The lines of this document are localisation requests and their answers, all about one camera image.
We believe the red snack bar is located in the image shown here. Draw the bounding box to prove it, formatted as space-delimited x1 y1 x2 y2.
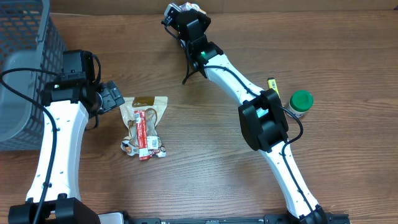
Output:
134 110 150 161

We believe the yellow highlighter black cap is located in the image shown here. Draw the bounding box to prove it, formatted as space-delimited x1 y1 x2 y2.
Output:
267 77 279 95

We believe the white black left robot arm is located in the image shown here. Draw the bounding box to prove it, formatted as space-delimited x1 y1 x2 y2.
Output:
1 50 129 224

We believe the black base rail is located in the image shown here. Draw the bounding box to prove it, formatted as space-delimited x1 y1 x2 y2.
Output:
98 211 351 224

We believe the orange snack packet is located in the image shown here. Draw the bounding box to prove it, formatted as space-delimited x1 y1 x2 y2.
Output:
180 2 206 15

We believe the green lid jar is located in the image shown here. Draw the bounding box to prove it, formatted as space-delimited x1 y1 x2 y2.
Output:
285 90 314 118

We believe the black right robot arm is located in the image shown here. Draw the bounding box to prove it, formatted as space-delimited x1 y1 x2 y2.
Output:
164 4 328 223

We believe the grey plastic mesh basket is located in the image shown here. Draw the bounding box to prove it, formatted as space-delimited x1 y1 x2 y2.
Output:
1 0 66 151

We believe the teal tissue packet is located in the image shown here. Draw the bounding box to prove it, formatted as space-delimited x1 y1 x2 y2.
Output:
256 108 269 118

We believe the brown transparent snack bag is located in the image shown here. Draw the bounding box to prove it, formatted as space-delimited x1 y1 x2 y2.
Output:
119 96 168 149

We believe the white patterned wrapper packet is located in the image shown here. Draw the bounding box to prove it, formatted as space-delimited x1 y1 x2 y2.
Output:
121 136 166 160

